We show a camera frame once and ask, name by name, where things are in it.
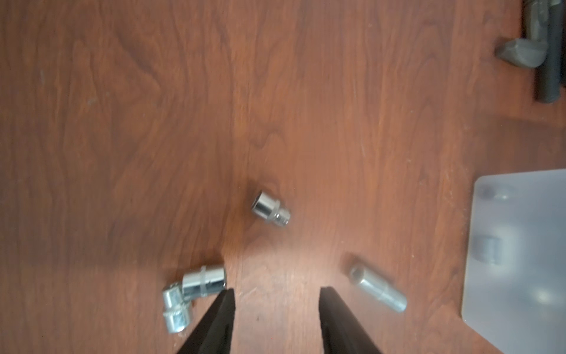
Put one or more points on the grey metal pipe wrench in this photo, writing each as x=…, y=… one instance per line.
x=540, y=48

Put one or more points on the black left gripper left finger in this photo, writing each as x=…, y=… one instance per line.
x=213, y=333

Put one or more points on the translucent white storage box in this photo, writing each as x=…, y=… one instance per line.
x=514, y=286

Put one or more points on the small silver socket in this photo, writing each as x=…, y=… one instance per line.
x=270, y=209
x=177, y=311
x=207, y=280

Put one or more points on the long silver socket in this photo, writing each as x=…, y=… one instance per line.
x=377, y=287

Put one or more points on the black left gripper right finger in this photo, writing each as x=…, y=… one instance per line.
x=340, y=329

